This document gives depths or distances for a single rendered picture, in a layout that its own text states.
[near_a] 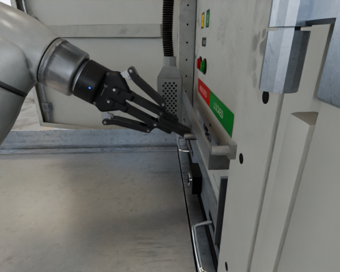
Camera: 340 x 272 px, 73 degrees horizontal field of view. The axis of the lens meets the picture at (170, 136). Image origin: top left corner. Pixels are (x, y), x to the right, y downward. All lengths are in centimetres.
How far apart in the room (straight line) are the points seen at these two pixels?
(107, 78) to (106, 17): 48
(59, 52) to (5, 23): 8
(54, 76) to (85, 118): 61
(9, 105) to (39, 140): 44
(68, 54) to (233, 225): 37
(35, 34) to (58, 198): 36
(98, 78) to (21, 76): 12
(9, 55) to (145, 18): 50
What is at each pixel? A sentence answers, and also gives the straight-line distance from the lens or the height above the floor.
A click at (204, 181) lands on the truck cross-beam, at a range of 49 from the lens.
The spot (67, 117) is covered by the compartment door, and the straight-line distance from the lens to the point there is 109.
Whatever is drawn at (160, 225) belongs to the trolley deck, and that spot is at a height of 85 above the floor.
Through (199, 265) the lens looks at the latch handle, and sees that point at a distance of 38.
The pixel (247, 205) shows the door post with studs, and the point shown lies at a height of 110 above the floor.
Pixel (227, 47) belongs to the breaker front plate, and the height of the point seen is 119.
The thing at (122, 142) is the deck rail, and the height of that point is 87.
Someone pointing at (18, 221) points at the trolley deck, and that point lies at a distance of 61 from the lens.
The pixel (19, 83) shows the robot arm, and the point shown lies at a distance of 47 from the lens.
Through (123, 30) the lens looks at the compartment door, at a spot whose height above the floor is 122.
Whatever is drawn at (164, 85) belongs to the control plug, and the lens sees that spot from 65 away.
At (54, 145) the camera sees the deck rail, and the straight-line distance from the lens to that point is 89.
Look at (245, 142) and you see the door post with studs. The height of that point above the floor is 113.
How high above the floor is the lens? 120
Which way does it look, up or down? 23 degrees down
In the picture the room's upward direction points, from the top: straight up
